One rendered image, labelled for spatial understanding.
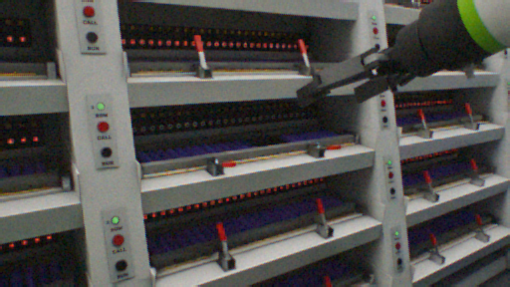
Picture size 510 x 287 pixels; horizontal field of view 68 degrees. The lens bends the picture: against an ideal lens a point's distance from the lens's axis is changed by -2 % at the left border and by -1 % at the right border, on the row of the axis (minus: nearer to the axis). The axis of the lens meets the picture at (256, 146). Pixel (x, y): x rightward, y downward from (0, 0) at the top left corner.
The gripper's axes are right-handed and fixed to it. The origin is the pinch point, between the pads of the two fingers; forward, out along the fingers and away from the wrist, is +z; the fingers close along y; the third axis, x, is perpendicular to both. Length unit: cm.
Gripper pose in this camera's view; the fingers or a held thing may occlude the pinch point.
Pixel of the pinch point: (334, 95)
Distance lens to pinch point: 67.6
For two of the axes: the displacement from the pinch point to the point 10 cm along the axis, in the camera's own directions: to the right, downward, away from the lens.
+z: -5.0, 2.4, 8.3
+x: -2.2, -9.6, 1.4
